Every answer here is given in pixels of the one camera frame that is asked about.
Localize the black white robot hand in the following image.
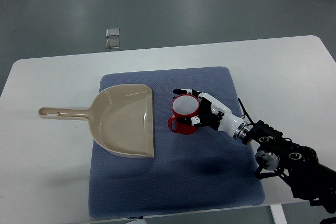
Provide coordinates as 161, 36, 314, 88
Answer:
173, 89, 251, 140

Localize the red cup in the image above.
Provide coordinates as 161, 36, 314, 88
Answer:
167, 94, 200, 135

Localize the beige plastic dustpan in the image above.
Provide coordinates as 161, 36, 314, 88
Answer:
38, 84, 155, 158

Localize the metal floor plate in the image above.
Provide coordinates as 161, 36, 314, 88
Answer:
106, 38, 120, 49
106, 28, 120, 38

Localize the lower metal floor plate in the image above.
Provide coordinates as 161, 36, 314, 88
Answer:
106, 38, 120, 49

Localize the blue grey mat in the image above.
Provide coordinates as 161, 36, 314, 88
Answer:
89, 67, 265, 218

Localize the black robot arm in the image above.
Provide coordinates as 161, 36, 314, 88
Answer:
239, 120, 335, 214

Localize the white table leg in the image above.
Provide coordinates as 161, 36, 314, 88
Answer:
270, 205, 287, 224

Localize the upper metal floor plate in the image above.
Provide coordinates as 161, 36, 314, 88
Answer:
106, 28, 120, 38

